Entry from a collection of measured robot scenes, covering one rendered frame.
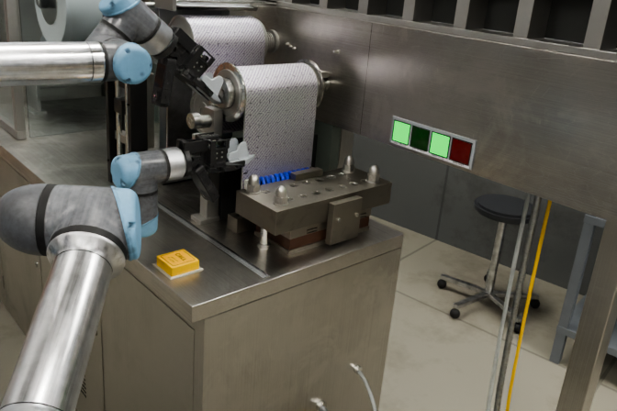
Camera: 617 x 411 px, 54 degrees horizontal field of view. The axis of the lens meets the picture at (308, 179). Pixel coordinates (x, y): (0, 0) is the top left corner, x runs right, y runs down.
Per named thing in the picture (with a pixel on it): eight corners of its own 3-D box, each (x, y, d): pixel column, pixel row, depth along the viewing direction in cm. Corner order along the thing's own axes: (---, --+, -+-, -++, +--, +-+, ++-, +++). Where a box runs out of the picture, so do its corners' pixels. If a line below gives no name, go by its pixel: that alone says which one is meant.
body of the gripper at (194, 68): (218, 61, 142) (184, 27, 133) (196, 90, 140) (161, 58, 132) (200, 56, 147) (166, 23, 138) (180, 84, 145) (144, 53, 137)
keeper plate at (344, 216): (324, 242, 152) (329, 202, 148) (353, 234, 158) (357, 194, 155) (331, 246, 150) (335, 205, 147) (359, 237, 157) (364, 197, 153)
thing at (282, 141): (241, 185, 154) (243, 115, 148) (309, 171, 170) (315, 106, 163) (241, 186, 154) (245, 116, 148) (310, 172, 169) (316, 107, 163)
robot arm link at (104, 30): (82, 66, 118) (116, 22, 119) (63, 57, 126) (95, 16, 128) (112, 90, 123) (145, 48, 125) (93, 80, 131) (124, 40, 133)
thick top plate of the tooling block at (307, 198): (235, 212, 150) (236, 189, 148) (348, 184, 176) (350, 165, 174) (274, 236, 139) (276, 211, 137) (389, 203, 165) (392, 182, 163)
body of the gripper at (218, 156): (232, 138, 143) (188, 145, 135) (231, 172, 146) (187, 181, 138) (215, 131, 148) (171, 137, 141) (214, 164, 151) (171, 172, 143)
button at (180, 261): (156, 265, 136) (156, 255, 135) (183, 257, 141) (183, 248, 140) (172, 278, 131) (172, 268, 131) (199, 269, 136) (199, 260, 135)
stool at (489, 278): (544, 300, 318) (568, 203, 300) (513, 344, 277) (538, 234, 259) (455, 269, 344) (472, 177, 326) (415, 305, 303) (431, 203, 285)
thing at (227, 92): (231, 84, 145) (227, 113, 148) (238, 84, 146) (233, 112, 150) (215, 72, 149) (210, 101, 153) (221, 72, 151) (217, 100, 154)
